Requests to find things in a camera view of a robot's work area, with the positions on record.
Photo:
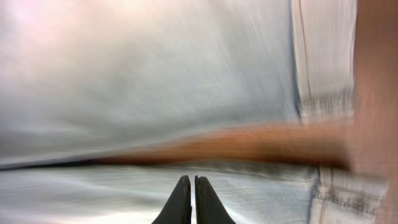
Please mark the light blue denim shorts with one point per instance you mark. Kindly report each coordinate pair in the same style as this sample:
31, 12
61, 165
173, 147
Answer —
87, 79

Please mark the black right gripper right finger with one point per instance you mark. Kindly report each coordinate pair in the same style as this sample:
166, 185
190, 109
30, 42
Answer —
209, 209

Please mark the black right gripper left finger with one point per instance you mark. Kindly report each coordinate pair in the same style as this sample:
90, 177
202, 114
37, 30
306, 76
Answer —
178, 208

